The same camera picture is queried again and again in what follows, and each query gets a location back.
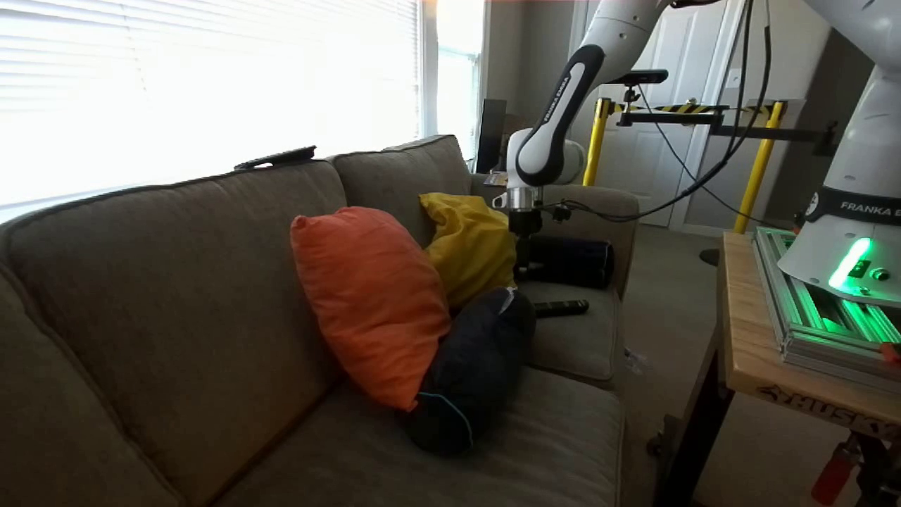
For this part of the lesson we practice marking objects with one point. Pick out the black remote control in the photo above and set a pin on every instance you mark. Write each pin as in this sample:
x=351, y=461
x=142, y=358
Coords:
x=558, y=309

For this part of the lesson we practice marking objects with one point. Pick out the yellow pillow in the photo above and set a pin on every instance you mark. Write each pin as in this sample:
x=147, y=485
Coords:
x=468, y=244

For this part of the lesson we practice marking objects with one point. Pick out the flat black device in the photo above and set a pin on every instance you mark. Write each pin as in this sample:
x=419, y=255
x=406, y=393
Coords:
x=277, y=156

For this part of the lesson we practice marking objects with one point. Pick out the red clamp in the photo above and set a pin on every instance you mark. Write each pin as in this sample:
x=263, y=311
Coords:
x=836, y=475

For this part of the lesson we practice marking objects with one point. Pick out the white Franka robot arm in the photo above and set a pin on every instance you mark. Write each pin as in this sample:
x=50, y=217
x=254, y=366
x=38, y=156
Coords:
x=864, y=171

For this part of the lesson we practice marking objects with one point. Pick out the white window blinds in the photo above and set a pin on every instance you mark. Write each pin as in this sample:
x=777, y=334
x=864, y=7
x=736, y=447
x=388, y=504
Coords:
x=187, y=86

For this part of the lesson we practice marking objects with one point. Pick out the yellow black camera stand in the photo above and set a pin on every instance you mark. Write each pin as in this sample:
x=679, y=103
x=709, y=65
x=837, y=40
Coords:
x=750, y=171

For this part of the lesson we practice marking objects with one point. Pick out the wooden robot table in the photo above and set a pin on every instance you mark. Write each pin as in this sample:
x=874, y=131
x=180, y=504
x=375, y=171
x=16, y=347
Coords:
x=750, y=347

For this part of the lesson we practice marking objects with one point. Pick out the grey fabric sofa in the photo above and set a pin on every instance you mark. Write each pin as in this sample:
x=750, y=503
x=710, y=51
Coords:
x=187, y=283

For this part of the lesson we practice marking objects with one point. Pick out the black cylinder speaker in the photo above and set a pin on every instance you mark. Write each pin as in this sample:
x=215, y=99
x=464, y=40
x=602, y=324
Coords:
x=578, y=262

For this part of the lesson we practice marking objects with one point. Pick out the black stereo camera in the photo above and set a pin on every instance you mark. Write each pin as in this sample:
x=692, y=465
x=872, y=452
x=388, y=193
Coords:
x=644, y=78

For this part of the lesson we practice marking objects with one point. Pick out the dark navy sausage pillow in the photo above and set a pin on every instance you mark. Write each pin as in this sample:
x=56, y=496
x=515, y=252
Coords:
x=474, y=366

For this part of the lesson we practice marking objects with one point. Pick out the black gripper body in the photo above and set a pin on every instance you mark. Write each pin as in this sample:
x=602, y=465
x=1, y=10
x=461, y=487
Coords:
x=527, y=226

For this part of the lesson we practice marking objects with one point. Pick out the green-lit electronic device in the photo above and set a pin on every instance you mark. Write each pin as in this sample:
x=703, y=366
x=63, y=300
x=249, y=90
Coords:
x=826, y=324

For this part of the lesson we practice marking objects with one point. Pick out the tall black speaker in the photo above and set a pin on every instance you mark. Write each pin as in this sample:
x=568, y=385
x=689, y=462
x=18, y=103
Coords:
x=491, y=137

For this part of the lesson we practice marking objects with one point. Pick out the orange square pillow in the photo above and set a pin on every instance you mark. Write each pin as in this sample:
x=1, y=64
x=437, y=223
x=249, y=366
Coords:
x=375, y=300

